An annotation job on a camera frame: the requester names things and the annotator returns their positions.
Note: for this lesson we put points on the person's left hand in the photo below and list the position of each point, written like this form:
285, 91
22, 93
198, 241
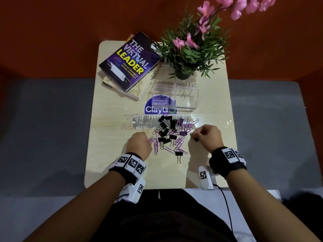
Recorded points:
137, 146

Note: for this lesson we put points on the pile of black binder clips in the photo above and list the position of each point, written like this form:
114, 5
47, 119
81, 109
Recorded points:
166, 129

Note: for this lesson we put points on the person's right hand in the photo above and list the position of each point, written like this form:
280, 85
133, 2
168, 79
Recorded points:
210, 139

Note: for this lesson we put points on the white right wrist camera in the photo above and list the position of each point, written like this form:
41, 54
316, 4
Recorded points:
206, 177

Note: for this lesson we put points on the black right wristband with markers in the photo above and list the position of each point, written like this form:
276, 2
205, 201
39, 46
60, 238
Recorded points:
227, 160

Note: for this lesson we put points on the person's left forearm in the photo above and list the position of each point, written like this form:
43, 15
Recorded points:
83, 211

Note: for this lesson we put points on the clear plastic organizer box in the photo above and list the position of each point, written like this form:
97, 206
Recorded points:
184, 95

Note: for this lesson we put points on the purple book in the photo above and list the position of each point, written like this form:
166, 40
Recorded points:
130, 62

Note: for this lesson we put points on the person's right forearm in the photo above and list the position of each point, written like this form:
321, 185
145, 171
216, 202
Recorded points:
265, 206

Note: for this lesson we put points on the clear plastic lid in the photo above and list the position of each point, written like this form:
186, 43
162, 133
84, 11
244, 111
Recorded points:
136, 122

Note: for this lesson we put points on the person's black garment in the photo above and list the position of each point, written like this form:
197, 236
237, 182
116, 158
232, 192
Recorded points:
161, 216

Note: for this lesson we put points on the round blue sticker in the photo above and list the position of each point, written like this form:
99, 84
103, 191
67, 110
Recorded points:
157, 105

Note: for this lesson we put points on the pile of purple paper clips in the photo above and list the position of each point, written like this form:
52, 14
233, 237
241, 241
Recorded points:
185, 127

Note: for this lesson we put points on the person's right fingers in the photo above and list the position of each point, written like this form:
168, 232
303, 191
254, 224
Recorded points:
199, 133

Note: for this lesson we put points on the potted plant with pink flowers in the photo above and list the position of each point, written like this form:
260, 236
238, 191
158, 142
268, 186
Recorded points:
194, 50

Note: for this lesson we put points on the beige map cover book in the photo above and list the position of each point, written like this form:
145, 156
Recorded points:
137, 90

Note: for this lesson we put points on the black wristband with markers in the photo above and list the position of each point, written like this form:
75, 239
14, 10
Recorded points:
227, 160
128, 165

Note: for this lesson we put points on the person's left fingers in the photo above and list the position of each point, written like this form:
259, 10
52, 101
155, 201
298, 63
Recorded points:
147, 141

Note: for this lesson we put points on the black left wristband with markers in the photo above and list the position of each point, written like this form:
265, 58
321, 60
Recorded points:
128, 165

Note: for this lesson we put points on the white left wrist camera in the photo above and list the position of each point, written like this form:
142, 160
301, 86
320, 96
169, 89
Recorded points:
132, 192

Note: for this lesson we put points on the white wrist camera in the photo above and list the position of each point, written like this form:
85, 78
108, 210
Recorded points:
132, 192
206, 177

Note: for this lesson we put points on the person's white garment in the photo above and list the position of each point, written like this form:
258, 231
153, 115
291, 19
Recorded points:
214, 201

